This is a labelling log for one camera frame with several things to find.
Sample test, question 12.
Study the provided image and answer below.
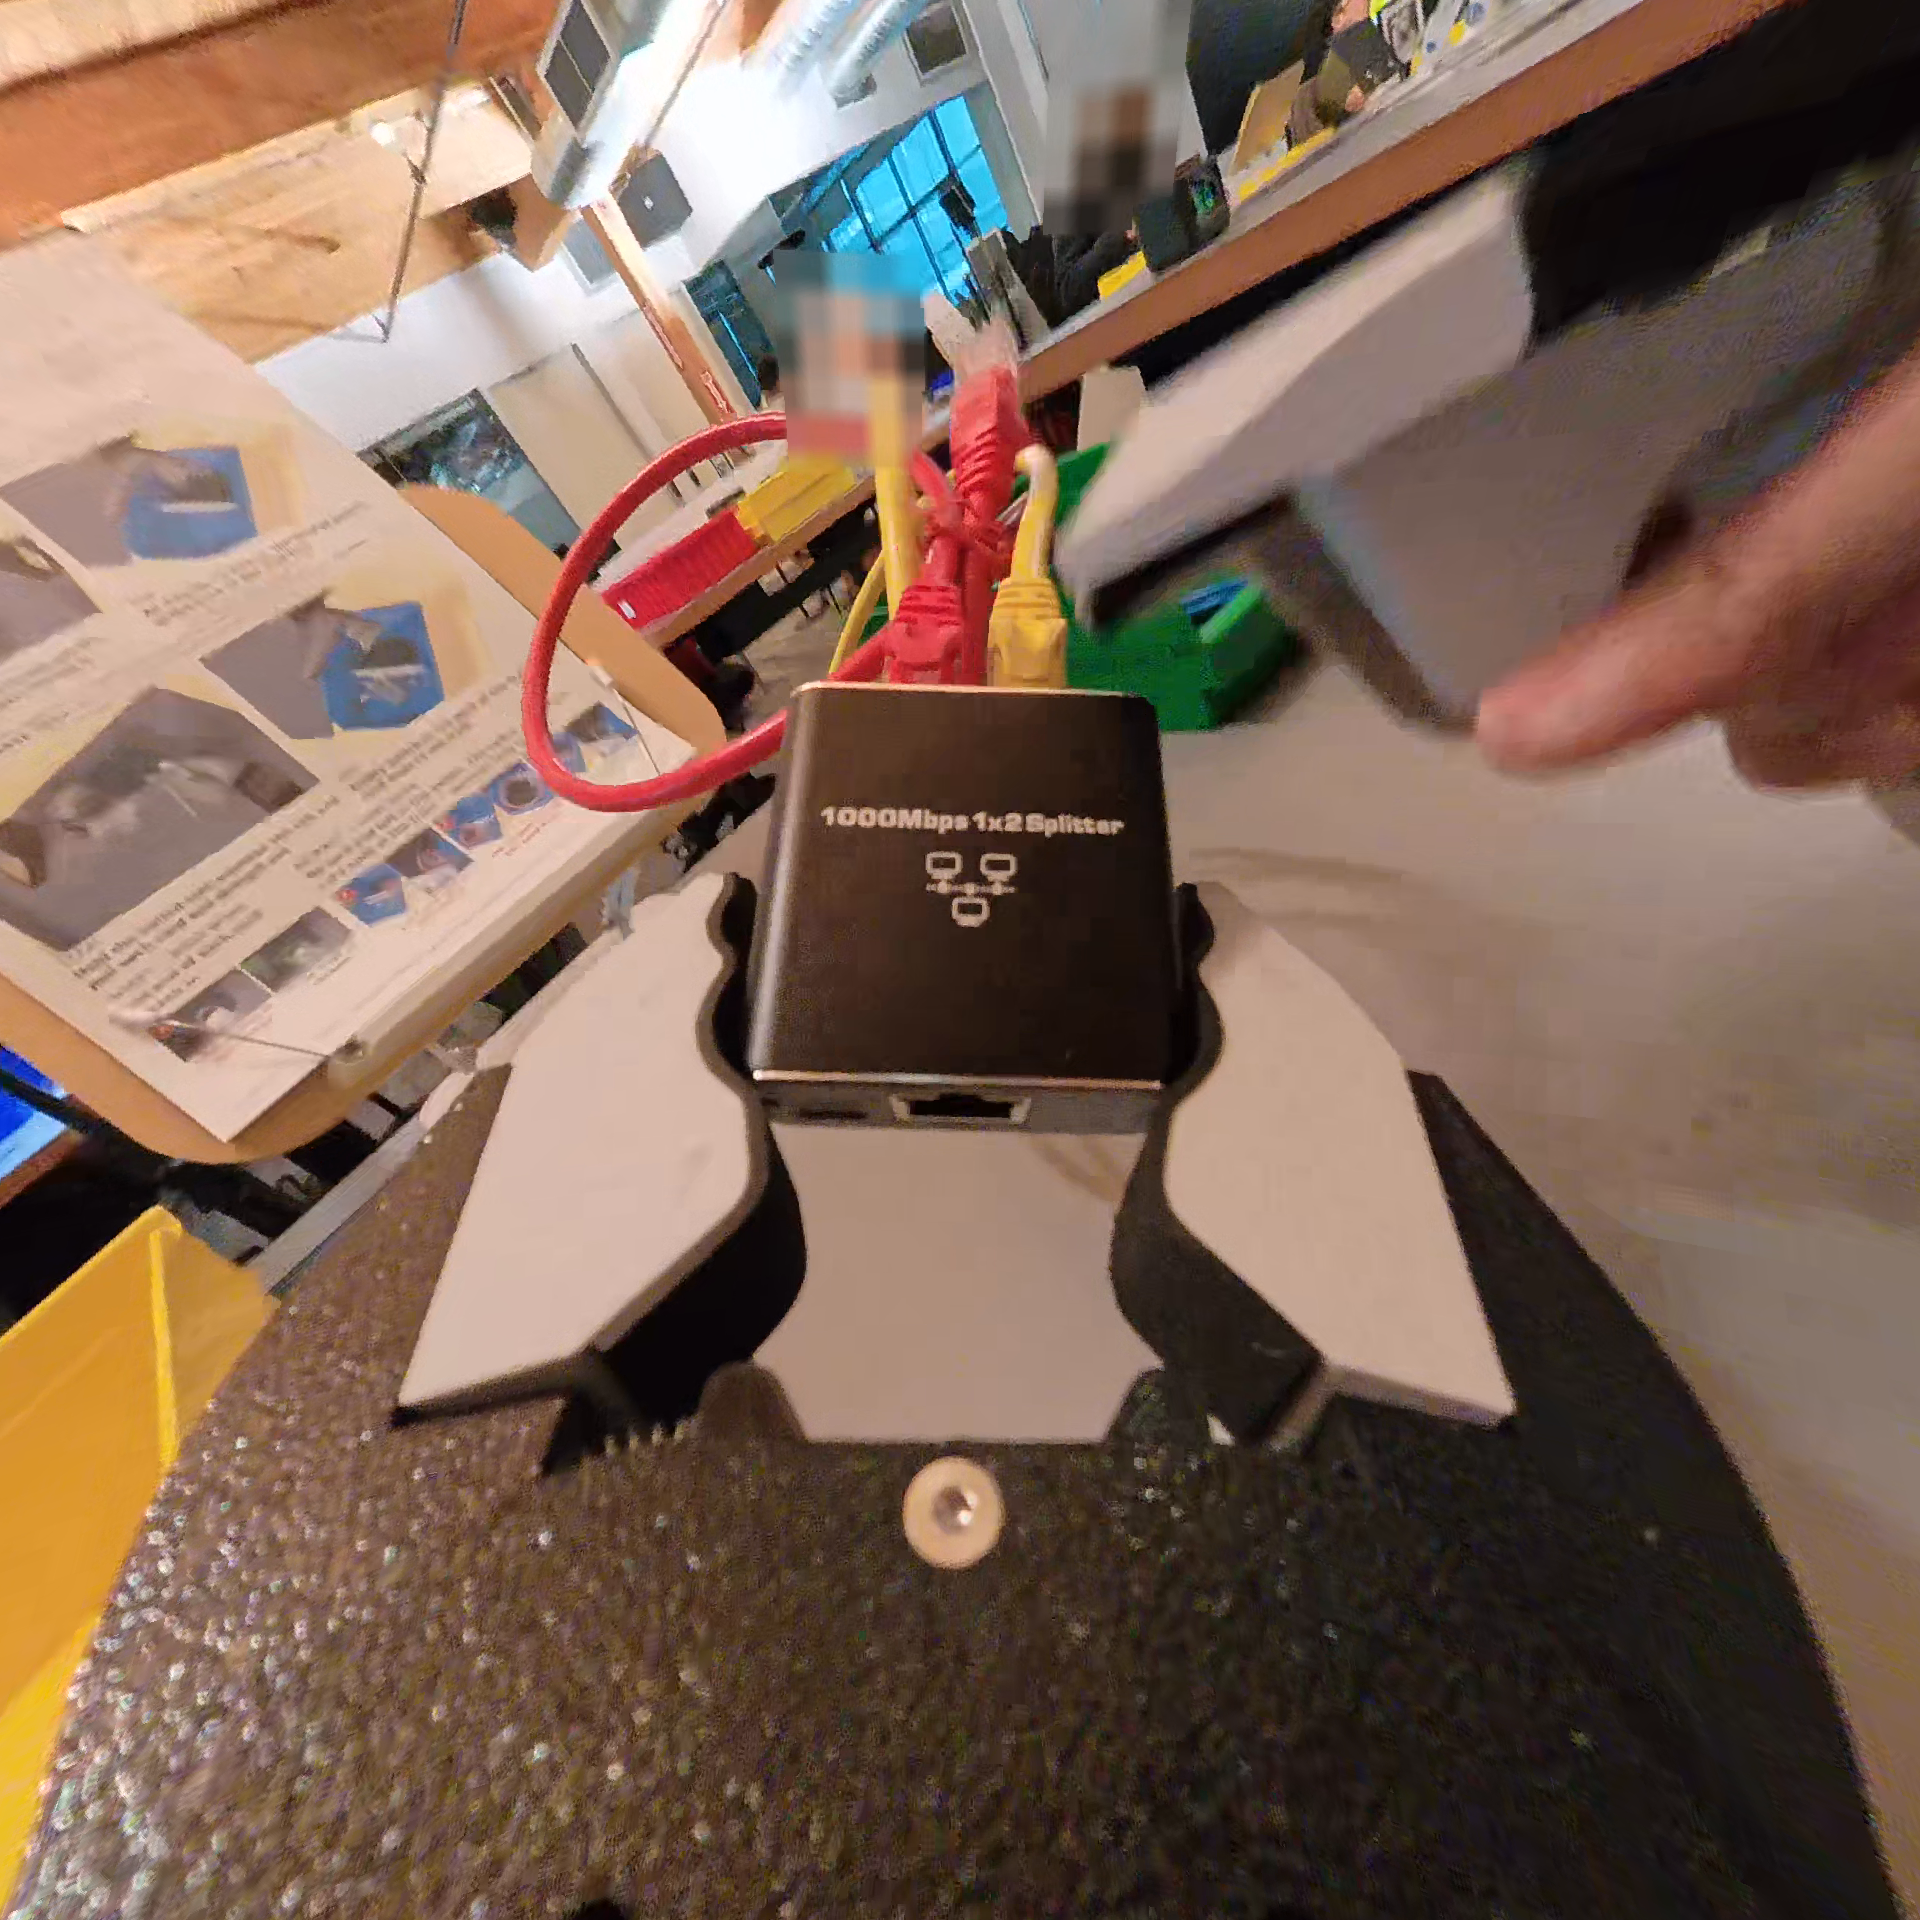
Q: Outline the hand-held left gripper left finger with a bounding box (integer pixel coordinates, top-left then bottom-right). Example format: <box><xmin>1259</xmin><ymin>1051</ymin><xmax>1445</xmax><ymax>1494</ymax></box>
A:
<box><xmin>394</xmin><ymin>872</ymin><xmax>811</xmax><ymax>1472</ymax></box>

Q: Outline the black wall speaker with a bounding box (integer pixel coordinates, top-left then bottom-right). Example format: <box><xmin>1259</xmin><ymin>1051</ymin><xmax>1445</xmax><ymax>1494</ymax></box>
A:
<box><xmin>621</xmin><ymin>150</ymin><xmax>696</xmax><ymax>249</ymax></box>

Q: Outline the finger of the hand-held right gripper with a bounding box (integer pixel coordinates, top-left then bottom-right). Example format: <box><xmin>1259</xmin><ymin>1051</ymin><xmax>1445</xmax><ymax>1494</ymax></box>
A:
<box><xmin>1056</xmin><ymin>176</ymin><xmax>1539</xmax><ymax>632</ymax></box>

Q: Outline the yellow ethernet cable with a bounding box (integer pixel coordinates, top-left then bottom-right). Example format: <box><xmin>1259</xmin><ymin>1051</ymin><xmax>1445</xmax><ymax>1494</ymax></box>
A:
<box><xmin>830</xmin><ymin>367</ymin><xmax>1072</xmax><ymax>695</ymax></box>

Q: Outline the green plastic bin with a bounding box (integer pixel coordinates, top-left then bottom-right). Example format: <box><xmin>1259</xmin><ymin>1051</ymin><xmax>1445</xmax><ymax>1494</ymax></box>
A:
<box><xmin>1056</xmin><ymin>441</ymin><xmax>1298</xmax><ymax>731</ymax></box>

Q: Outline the red plastic bin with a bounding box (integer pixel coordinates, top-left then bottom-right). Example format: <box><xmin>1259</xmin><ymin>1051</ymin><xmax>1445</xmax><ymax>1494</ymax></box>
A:
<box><xmin>599</xmin><ymin>517</ymin><xmax>768</xmax><ymax>623</ymax></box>

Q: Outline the dark pen cup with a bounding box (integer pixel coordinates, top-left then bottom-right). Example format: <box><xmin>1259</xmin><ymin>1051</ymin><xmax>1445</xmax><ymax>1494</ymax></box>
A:
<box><xmin>1131</xmin><ymin>158</ymin><xmax>1234</xmax><ymax>275</ymax></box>

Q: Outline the black ethernet splitter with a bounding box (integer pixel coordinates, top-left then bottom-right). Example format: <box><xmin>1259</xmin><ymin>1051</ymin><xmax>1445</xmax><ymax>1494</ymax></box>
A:
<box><xmin>746</xmin><ymin>681</ymin><xmax>1175</xmax><ymax>1135</ymax></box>

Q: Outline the person's right hand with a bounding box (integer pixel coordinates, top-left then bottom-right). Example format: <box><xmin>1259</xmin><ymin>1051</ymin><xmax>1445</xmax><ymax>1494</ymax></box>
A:
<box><xmin>1478</xmin><ymin>356</ymin><xmax>1920</xmax><ymax>797</ymax></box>

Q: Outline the small yellow storage crate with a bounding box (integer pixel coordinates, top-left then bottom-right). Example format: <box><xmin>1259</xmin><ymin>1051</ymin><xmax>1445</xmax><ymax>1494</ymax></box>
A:
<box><xmin>736</xmin><ymin>456</ymin><xmax>858</xmax><ymax>541</ymax></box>

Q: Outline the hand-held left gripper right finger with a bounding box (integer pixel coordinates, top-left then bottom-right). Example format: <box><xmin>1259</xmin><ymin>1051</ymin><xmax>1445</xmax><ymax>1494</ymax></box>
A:
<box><xmin>1111</xmin><ymin>884</ymin><xmax>1519</xmax><ymax>1449</ymax></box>

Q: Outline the printed instruction sheet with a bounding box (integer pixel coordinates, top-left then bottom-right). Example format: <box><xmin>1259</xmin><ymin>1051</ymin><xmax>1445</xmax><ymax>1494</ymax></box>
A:
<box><xmin>0</xmin><ymin>240</ymin><xmax>701</xmax><ymax>1143</ymax></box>

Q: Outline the red ethernet cable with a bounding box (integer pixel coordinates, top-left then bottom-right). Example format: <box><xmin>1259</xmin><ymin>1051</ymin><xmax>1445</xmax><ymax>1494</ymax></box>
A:
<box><xmin>526</xmin><ymin>300</ymin><xmax>1038</xmax><ymax>811</ymax></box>

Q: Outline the yellow plastic bin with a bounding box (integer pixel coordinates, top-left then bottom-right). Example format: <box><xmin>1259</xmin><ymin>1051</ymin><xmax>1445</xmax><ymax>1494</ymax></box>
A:
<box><xmin>0</xmin><ymin>1206</ymin><xmax>279</xmax><ymax>1847</ymax></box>

